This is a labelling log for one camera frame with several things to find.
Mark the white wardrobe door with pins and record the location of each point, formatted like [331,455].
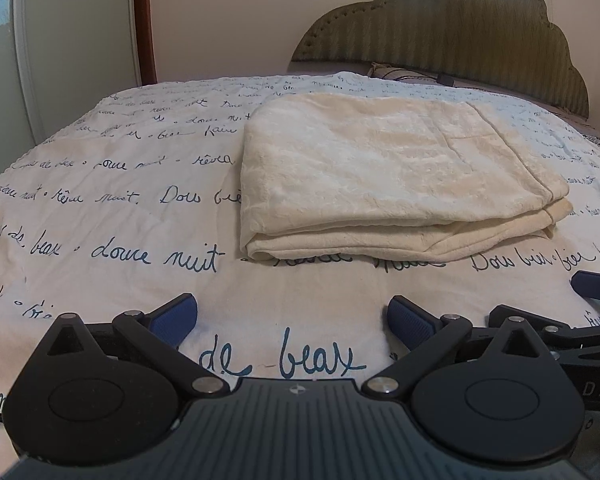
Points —
[70,60]

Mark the cream blanket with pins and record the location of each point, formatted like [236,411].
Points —
[380,175]

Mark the striped pillow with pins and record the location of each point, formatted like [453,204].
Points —
[395,71]

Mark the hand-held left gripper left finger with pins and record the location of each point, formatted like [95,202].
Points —
[175,317]

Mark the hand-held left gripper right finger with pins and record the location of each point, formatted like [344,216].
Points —
[410,321]

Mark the white script-print blanket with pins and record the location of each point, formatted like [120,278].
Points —
[130,240]

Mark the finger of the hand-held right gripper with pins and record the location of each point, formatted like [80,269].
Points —
[597,284]
[572,337]

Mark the dark wooden frame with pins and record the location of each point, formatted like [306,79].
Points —
[144,20]

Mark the green padded headboard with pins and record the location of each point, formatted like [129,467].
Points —
[455,25]

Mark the small black device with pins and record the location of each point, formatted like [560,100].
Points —
[447,79]

